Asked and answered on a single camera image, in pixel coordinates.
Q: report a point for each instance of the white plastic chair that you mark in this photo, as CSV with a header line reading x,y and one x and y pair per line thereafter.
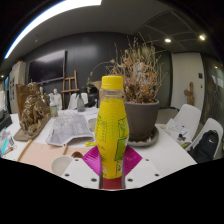
x,y
74,100
213,125
188,116

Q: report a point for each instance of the black wall monitor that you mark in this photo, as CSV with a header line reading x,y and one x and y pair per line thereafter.
x,y
46,66

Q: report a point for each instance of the loose paper sheets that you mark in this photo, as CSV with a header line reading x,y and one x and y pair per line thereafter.
x,y
175,128

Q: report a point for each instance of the dried plant in grey pot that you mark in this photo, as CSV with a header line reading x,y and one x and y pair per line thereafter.
x,y
141,116

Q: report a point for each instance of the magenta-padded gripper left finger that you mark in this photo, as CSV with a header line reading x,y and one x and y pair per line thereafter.
x,y
78,171

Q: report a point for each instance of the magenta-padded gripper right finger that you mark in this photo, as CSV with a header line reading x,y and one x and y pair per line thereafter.
x,y
146,171

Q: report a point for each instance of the round ceiling downlight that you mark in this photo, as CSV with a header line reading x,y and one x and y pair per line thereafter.
x,y
167,40
202,37

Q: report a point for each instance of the black backpack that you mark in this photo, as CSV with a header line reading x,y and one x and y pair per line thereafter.
x,y
203,146

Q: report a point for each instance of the small glass jar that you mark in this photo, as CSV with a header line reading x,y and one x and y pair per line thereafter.
x,y
92,124

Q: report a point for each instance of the printed newspaper sheet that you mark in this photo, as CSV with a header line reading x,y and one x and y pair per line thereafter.
x,y
68,130

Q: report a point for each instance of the black desktop device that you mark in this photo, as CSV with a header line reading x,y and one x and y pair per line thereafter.
x,y
4,120

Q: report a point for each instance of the white panel with photos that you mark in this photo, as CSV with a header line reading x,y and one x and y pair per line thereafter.
x,y
17,83

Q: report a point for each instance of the wooden easel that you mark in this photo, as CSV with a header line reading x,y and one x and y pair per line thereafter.
x,y
69,86

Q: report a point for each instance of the yellow drink bottle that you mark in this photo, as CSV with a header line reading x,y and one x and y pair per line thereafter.
x,y
111,133

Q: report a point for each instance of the flat round red coaster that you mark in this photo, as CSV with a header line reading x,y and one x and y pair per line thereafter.
x,y
112,184

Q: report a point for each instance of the wooden figure statue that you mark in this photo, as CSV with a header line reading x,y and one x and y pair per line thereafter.
x,y
190,93

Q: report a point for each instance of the clear spray bottle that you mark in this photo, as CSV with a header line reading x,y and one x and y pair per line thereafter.
x,y
81,103

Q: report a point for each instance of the white plaster bust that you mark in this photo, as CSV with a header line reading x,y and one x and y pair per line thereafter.
x,y
56,98

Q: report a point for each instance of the small green-labelled bottle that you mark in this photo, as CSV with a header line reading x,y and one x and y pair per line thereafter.
x,y
53,108

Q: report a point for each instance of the beige speckled cup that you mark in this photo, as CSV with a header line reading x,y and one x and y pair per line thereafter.
x,y
61,165

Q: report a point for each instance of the grey plant saucer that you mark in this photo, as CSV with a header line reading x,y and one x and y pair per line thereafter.
x,y
146,143

